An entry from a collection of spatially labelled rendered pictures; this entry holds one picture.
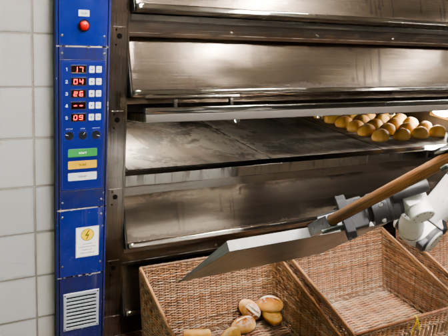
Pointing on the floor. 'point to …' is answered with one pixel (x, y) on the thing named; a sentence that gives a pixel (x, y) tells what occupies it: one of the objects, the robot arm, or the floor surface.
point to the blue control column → (72, 37)
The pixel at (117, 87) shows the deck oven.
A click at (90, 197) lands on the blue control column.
